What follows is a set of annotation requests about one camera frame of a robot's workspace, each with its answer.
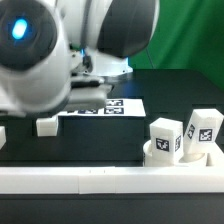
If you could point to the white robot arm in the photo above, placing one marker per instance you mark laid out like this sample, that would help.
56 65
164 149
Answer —
45 50

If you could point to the white marker sheet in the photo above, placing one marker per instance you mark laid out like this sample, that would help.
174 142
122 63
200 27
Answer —
114 107

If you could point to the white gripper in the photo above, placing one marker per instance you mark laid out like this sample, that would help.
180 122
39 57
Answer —
88 92

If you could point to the white left fence piece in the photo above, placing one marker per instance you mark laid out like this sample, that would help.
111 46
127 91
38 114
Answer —
2 136

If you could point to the white front fence bar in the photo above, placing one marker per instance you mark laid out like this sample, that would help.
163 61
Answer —
110 180

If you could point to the white round stool seat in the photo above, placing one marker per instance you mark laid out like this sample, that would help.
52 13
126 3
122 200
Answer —
150 158

